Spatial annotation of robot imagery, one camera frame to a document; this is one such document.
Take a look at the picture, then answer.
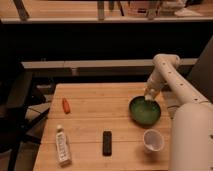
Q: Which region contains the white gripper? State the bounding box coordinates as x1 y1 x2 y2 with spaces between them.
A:
144 80 163 100

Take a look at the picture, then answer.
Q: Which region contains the white sponge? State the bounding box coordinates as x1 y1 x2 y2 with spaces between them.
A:
145 95 153 101

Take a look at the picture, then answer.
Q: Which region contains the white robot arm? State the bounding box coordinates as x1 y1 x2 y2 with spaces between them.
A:
144 54 213 171

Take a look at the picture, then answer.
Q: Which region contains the green ceramic bowl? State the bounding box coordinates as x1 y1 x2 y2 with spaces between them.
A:
129 96 161 126

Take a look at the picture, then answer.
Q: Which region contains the dark cabinet panel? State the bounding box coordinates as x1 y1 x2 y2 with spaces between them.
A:
187 36 213 103

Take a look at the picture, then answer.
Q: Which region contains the white plastic cup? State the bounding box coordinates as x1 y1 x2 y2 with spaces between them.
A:
143 129 165 154

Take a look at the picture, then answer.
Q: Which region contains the black remote control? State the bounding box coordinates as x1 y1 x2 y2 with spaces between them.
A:
102 131 112 156

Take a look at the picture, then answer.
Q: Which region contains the orange carrot toy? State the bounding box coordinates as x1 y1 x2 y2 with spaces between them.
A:
62 98 70 114

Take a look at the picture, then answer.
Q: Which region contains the white plastic bottle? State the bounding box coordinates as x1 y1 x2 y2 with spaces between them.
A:
55 125 71 167

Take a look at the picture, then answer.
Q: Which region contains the black office chair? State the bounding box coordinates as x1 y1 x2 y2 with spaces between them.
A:
0 20 49 171

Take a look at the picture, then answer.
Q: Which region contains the metal rail beam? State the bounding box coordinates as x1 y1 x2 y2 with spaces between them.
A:
21 58 199 70

